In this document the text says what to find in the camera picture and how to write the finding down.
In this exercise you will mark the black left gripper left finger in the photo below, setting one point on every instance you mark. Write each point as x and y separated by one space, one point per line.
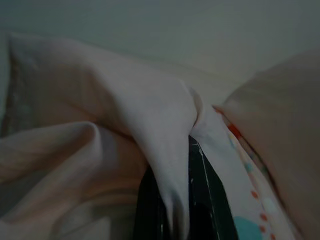
147 212

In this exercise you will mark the pink pillow with dot print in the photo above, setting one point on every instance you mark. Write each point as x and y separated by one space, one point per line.
75 100

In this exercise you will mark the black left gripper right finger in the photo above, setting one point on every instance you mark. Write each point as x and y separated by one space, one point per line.
207 212

